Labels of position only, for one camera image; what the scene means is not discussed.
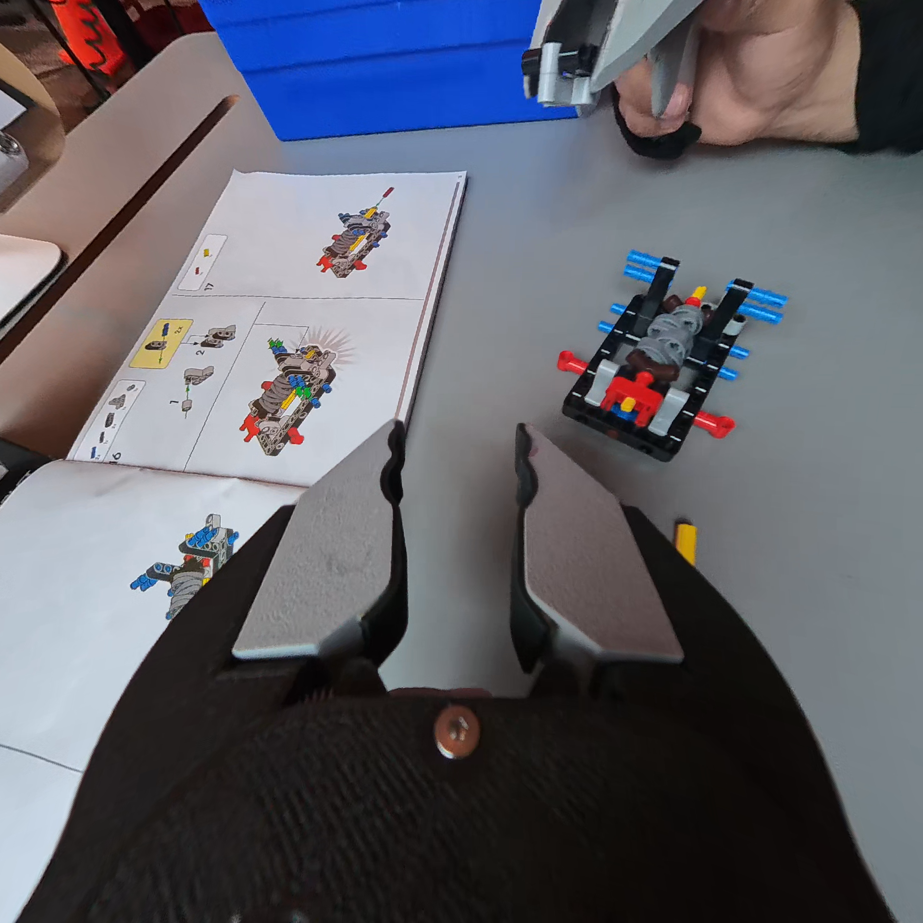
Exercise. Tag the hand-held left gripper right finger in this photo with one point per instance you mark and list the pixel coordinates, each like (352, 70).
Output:
(598, 577)

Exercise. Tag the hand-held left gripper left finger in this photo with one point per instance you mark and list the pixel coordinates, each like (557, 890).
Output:
(324, 570)

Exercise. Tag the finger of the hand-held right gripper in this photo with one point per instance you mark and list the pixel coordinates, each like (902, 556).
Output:
(649, 25)
(562, 21)

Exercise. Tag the black three-hole lego beam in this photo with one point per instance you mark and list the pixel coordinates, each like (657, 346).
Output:
(577, 61)

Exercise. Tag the small black lego piece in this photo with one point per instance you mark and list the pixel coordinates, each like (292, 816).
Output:
(531, 72)

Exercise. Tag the grey T-shaped lego connector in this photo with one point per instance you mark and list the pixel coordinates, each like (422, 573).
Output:
(570, 83)

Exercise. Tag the yellow lego axle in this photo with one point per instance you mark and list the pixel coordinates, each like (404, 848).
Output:
(686, 542)

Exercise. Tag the lego chassis assembly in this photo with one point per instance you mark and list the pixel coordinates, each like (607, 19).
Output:
(649, 368)

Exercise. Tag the person's right forearm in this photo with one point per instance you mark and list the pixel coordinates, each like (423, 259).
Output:
(890, 72)

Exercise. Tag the lego instruction booklet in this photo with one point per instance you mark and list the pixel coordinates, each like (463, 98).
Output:
(288, 324)

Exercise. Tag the person's right hand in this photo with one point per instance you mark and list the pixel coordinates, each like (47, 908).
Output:
(764, 72)

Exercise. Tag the blue plastic bin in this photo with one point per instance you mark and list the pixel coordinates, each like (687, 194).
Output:
(396, 65)

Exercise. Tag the orange traffic cone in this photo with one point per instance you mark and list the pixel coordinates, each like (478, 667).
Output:
(90, 36)

